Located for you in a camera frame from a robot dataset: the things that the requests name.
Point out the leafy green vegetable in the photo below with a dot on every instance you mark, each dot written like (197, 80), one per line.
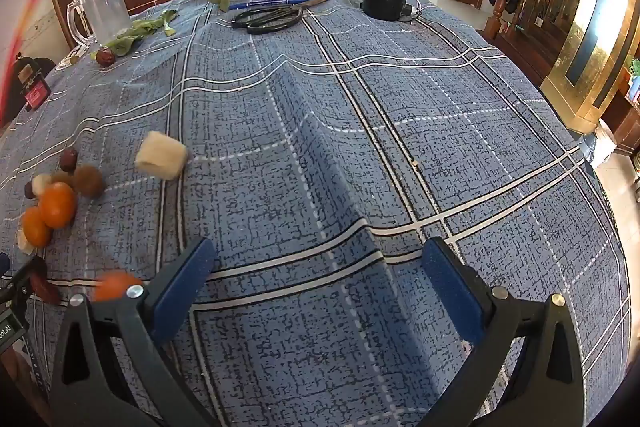
(135, 32)

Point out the white bag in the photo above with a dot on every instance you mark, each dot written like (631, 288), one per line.
(599, 144)

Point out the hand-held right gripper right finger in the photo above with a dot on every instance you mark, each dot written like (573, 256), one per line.
(450, 292)

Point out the blue plaid tablecloth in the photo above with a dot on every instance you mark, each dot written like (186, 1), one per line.
(350, 132)

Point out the gold framed panel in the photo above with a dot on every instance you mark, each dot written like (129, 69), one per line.
(590, 32)

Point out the red date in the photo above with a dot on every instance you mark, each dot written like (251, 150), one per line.
(69, 159)
(105, 57)
(29, 191)
(46, 289)

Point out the clear glass pitcher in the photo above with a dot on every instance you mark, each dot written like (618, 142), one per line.
(105, 12)

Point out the small pale fruit piece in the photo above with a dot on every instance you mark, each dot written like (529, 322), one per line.
(42, 184)
(24, 243)

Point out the blue pen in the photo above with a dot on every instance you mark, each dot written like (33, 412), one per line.
(270, 2)

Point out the brown longan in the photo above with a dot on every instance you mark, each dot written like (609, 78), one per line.
(89, 180)

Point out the black scissors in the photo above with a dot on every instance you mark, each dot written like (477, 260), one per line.
(270, 19)

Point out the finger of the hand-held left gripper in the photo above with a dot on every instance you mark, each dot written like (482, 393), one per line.
(20, 284)

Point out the orange tangerine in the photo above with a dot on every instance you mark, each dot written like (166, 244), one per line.
(57, 205)
(36, 227)
(116, 284)

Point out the small red box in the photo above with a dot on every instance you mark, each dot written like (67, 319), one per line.
(36, 94)

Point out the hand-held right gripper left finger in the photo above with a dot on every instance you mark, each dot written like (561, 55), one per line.
(182, 287)

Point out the wooden stair railing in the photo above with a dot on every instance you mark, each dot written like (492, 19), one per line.
(545, 7)

